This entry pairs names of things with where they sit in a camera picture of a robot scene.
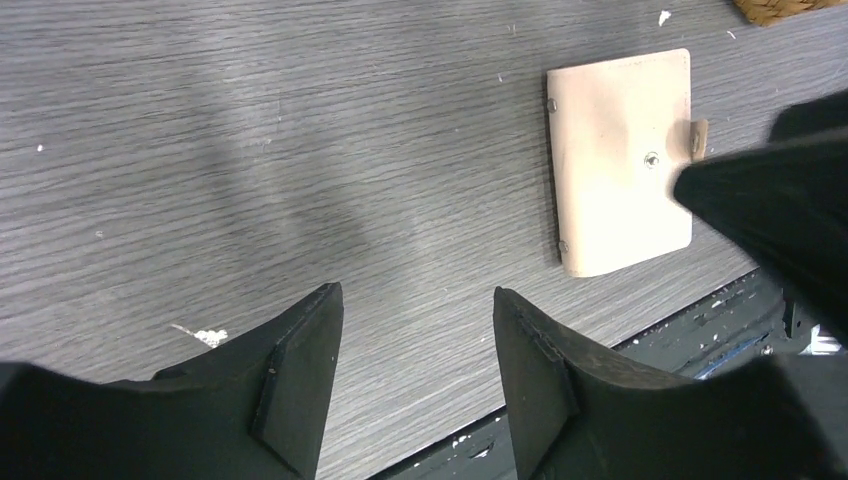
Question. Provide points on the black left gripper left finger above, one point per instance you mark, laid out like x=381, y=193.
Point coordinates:
x=253, y=408

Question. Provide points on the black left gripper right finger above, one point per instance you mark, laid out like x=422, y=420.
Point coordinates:
x=579, y=410

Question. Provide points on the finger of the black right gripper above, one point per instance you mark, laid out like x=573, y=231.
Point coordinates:
x=785, y=204

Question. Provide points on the beige leather card holder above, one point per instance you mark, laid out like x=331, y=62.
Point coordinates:
x=620, y=132

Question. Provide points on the woven wicker divided tray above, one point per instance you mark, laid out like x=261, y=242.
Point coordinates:
x=765, y=13

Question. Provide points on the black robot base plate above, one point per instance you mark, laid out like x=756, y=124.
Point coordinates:
x=747, y=319

